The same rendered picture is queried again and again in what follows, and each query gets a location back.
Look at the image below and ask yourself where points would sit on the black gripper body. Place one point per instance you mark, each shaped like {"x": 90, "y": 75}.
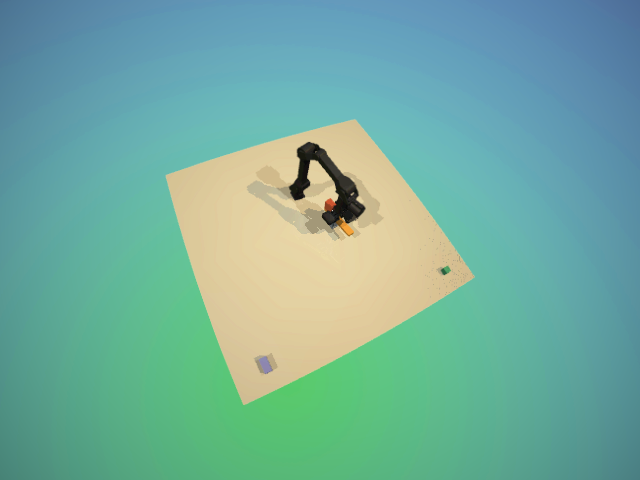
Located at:
{"x": 329, "y": 217}

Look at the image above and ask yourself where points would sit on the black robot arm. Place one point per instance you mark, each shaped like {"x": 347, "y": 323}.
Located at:
{"x": 343, "y": 184}

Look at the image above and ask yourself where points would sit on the orange bar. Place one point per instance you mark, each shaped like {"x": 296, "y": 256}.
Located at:
{"x": 329, "y": 206}

